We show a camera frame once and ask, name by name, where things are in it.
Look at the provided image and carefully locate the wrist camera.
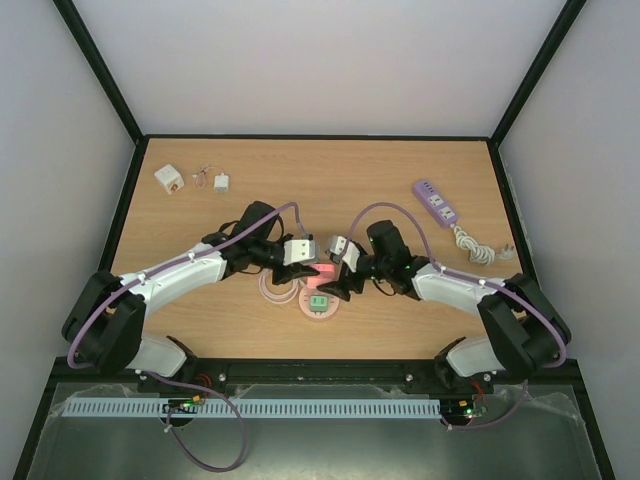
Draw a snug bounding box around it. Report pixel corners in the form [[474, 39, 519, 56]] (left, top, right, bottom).
[[327, 235, 366, 273], [283, 239, 319, 266]]

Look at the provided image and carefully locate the green plug adapter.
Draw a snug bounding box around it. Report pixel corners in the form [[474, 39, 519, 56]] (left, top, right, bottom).
[[308, 295, 329, 313]]

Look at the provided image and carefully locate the white tiger cube plug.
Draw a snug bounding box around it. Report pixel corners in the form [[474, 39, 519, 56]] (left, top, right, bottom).
[[154, 164, 184, 195]]

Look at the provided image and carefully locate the grey metal tray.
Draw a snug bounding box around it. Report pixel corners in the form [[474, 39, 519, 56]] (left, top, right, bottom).
[[27, 384, 600, 479]]

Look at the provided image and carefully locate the white slotted cable duct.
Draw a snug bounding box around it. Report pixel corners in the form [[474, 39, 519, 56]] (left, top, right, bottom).
[[62, 398, 441, 420]]

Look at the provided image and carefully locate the red pink plug adapter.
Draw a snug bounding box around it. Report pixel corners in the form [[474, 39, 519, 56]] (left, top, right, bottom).
[[310, 263, 336, 278]]

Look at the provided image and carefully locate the purple power strip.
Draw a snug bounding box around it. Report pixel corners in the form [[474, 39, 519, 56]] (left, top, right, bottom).
[[412, 179, 458, 228]]

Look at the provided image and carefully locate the black frame rail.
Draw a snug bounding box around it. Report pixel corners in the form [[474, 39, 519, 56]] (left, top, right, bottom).
[[49, 357, 584, 395]]

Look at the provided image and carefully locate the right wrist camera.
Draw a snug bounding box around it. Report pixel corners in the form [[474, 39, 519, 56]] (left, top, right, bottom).
[[327, 235, 366, 273]]

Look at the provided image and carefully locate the white charger plug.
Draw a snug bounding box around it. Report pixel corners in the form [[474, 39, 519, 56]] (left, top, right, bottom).
[[213, 173, 230, 193]]

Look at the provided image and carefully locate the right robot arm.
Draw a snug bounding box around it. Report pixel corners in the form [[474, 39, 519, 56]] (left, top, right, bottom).
[[320, 220, 571, 392]]

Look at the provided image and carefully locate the pale pink socket cube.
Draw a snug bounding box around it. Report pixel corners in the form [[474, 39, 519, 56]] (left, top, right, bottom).
[[305, 274, 333, 291]]

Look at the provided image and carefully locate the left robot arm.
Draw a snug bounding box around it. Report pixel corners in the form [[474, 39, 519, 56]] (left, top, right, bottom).
[[62, 201, 318, 378]]

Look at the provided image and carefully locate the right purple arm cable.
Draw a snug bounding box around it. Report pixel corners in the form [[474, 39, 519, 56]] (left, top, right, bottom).
[[347, 202, 569, 432]]

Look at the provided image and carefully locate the round pink socket base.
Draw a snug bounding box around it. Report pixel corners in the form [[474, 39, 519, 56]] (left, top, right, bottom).
[[298, 288, 340, 322]]

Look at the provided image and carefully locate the white power strip cord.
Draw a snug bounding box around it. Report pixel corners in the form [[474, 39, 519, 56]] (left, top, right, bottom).
[[451, 223, 516, 265]]

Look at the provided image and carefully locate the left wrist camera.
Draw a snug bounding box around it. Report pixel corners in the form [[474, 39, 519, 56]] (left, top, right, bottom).
[[283, 239, 319, 266]]

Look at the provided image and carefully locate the pink coiled cable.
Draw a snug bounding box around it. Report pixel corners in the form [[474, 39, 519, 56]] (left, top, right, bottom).
[[258, 269, 304, 305]]

